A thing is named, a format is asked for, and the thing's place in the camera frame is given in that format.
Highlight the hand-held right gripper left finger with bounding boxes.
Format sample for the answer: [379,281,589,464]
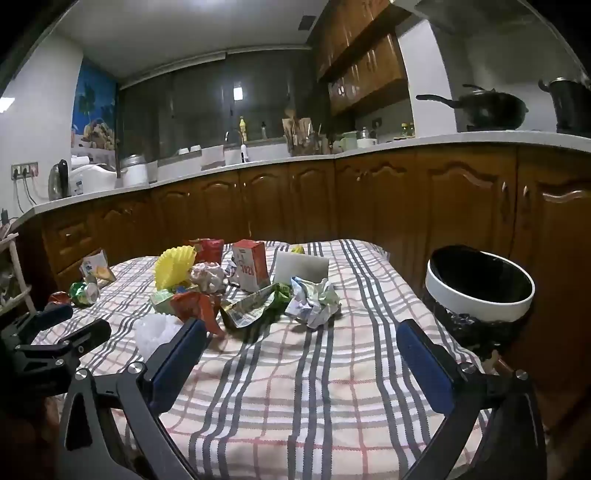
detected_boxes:
[58,318,208,480]

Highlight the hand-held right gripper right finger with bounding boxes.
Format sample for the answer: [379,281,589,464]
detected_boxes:
[396,318,550,480]

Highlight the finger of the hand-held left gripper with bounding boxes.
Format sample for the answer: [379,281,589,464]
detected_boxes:
[16,320,112,370]
[23,304,75,334]

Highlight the red orange wrapper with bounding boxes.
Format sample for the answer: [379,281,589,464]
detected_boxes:
[170,291,227,339]

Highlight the green wrapper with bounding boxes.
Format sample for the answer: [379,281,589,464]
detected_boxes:
[221,282,294,329]

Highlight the yellow foam fruit net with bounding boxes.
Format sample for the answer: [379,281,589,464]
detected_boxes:
[154,246,197,291]

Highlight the white bin with black bag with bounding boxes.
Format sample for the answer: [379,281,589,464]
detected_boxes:
[422,244,535,358]

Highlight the red drink carton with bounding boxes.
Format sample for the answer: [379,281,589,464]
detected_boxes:
[231,240,271,294]

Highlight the white foam fruit net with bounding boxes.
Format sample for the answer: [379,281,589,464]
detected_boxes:
[134,313,183,361]

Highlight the green foil packet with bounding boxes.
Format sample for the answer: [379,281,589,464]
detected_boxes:
[69,281,101,306]

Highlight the wooden rack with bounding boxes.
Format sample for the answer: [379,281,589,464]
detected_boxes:
[0,210,35,317]

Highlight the green yellow packet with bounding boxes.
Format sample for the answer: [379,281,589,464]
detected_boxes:
[150,288,178,317]

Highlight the printed snack packet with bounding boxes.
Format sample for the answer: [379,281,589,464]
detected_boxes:
[79,249,116,283]

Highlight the crumpled paper ball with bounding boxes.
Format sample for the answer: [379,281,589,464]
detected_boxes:
[190,261,227,294]

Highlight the red snack packet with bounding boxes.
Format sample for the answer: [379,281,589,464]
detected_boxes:
[189,238,225,264]

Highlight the checked tablecloth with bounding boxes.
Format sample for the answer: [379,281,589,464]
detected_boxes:
[32,239,490,480]

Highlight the crumpled printed paper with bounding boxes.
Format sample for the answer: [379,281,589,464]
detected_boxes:
[285,276,341,329]

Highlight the steel electric kettle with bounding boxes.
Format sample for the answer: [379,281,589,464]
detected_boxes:
[48,159,70,201]

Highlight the white rice cooker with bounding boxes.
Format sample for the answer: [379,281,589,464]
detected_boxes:
[69,156,118,195]

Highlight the grey card box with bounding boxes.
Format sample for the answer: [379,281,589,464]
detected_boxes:
[273,250,330,284]

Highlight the white canister with metal lid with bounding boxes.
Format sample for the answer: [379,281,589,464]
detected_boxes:
[119,154,149,186]

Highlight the wooden base cabinets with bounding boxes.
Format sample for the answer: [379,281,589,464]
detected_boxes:
[18,145,591,425]

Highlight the white kitchen countertop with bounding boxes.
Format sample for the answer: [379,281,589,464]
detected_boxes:
[9,130,591,232]

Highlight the wooden utensil holder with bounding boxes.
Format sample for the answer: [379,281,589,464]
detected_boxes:
[283,108,324,157]

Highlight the kitchen window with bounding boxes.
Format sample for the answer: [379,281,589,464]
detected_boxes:
[117,48,319,162]

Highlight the black wok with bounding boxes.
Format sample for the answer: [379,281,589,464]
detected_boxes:
[416,84,529,131]

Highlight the black cooking pot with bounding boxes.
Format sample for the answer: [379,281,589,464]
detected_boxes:
[538,78,591,137]

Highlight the wall poster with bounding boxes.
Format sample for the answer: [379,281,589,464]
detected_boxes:
[71,65,118,151]

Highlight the wooden wall cabinets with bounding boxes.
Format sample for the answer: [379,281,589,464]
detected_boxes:
[316,0,411,116]

